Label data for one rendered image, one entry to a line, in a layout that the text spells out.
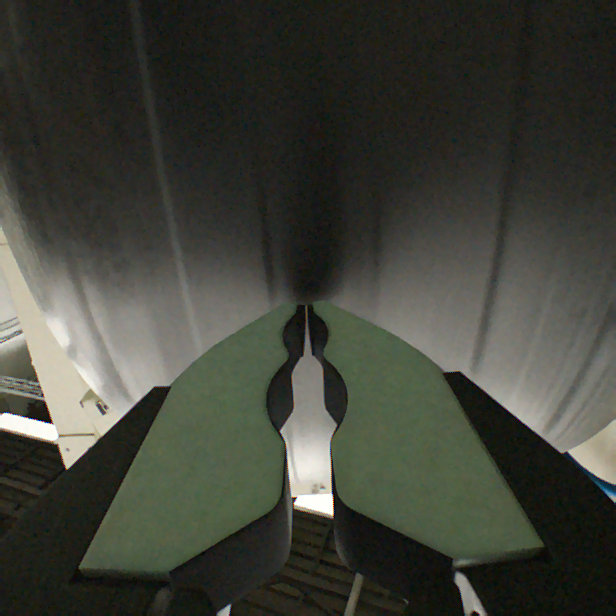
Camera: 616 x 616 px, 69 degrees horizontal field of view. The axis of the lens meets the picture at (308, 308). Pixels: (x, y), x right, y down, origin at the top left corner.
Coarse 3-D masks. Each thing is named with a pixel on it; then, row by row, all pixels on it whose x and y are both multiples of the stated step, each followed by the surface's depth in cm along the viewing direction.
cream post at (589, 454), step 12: (600, 432) 44; (612, 432) 42; (588, 444) 46; (600, 444) 44; (612, 444) 42; (576, 456) 48; (588, 456) 46; (600, 456) 44; (612, 456) 43; (588, 468) 46; (600, 468) 44; (612, 468) 43; (612, 480) 44
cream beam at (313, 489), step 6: (294, 486) 77; (300, 486) 77; (306, 486) 77; (312, 486) 77; (318, 486) 77; (324, 486) 77; (330, 486) 77; (294, 492) 78; (300, 492) 78; (306, 492) 78; (312, 492) 78; (318, 492) 78; (324, 492) 78; (330, 492) 78
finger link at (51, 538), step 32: (128, 416) 9; (96, 448) 8; (128, 448) 8; (64, 480) 7; (96, 480) 7; (32, 512) 7; (64, 512) 7; (96, 512) 7; (0, 544) 6; (32, 544) 6; (64, 544) 6; (0, 576) 6; (32, 576) 6; (64, 576) 6; (0, 608) 6; (32, 608) 6; (64, 608) 6; (96, 608) 6; (128, 608) 6; (160, 608) 6
